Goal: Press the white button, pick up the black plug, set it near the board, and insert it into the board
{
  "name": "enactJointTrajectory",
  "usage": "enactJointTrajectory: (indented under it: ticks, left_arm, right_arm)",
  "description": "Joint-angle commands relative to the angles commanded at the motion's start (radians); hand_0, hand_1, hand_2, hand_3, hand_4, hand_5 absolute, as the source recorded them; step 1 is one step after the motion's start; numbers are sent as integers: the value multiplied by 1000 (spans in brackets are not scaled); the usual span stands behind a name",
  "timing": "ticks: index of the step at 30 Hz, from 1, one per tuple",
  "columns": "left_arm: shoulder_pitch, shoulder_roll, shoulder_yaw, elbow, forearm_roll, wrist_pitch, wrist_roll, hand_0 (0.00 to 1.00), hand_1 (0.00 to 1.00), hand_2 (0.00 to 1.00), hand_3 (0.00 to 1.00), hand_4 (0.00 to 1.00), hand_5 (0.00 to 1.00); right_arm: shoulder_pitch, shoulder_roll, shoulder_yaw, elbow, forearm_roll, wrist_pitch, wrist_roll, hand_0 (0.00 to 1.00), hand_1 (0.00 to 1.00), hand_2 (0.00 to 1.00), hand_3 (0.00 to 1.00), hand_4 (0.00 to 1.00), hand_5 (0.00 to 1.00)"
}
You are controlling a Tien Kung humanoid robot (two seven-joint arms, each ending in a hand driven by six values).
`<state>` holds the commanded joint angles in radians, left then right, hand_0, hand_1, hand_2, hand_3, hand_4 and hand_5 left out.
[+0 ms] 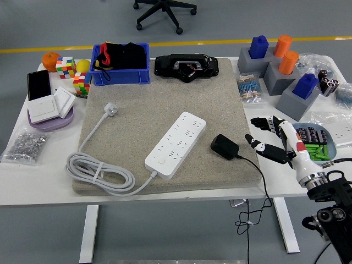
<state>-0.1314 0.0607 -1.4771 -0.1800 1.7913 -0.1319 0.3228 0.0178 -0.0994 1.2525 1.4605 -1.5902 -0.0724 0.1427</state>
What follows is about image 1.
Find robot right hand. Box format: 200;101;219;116
244;114;322;181

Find black plug with cord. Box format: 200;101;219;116
210;134;273;235

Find white power strip with cable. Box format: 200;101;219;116
65;102;206;197

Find pile of green standoffs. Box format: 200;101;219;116
304;144;330;162

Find row of black capacitors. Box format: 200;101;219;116
296;127;330;146

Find light blue tray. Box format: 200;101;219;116
290;123;338;166

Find clear bag holding socket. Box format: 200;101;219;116
310;111;352;149

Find grey block stand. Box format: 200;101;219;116
263;62;301;96
275;79;322;122
237;46;278;78

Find white table leg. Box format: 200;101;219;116
79;205;100;264
272;197;301;254

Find blue square peg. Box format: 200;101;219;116
249;35;270;59
291;73;320;100

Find bag of blue resistors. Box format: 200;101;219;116
334;81;352;110

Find bundle of black capacitors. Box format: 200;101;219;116
317;69;340;97

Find bag of mixed resistors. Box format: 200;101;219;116
236;71;267;105

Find clear plastic bag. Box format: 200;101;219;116
296;52;335;76

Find orange cylinder peg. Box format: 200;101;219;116
273;35;292;58
278;50;300;75

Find grey-brown mat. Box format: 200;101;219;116
71;57;262;196

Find black electronic device housing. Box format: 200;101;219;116
153;53;220;84

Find black folded cloth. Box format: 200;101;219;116
122;42;147;69

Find blue plastic bin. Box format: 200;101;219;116
88;42;151;86

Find black office chair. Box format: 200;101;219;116
133;0;198;35

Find black cloth with red trim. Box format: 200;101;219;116
92;41;124;82

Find multicolour puzzle cube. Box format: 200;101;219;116
56;56;77;80
73;71;92;96

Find yellow lemon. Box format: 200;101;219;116
75;59;91;74

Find purple tray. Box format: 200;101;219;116
27;106;75;131

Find orange fruit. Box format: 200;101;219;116
41;52;62;73

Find black smartphone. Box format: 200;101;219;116
27;69;52;102

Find bag of metal nuts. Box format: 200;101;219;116
1;126;52;166

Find white wall socket panel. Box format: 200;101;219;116
331;123;352;148

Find black floor cable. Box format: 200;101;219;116
314;241;332;264

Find thin black hanging cable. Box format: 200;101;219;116
245;202;251;264

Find small white wall switch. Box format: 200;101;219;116
53;86;76;119

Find large white wall switch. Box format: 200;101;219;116
27;95;60;124

